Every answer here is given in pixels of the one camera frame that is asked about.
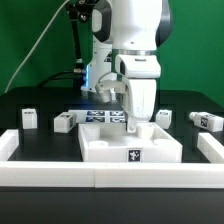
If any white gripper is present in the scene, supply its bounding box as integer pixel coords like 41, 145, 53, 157
115, 54, 161, 133

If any white square tabletop part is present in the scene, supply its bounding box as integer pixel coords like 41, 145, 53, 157
78, 122, 182, 163

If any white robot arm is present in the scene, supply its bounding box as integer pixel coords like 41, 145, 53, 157
82, 0, 173, 133

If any AprilTag base sheet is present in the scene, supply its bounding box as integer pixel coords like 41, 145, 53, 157
70, 110, 125, 123

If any white U-shaped fence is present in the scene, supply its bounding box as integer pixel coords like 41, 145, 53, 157
0, 129, 224, 189

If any black cable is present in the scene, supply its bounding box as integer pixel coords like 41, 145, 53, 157
37, 69, 84, 88

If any white cable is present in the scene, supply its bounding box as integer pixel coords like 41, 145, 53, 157
3, 0, 72, 94

